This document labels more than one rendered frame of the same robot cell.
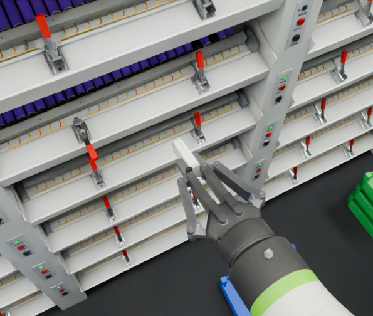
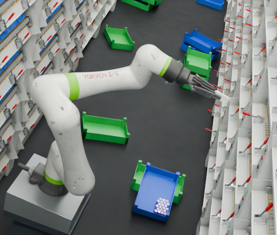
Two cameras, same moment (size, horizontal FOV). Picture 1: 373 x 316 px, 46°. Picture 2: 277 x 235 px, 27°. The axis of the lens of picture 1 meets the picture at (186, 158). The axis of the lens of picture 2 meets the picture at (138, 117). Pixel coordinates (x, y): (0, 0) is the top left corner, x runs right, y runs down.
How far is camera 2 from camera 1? 2.39 m
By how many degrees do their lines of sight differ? 77
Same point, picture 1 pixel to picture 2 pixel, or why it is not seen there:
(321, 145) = not seen: outside the picture
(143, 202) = (226, 201)
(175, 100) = (255, 145)
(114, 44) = (274, 93)
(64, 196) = (242, 147)
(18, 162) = (256, 107)
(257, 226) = (186, 71)
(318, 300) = (162, 55)
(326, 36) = (258, 202)
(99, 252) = (215, 210)
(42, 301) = not seen: hidden behind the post
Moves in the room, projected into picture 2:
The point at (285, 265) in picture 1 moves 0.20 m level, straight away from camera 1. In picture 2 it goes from (173, 61) to (190, 86)
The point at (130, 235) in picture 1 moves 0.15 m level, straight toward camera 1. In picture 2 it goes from (215, 224) to (186, 211)
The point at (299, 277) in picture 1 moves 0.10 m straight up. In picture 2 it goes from (169, 59) to (176, 38)
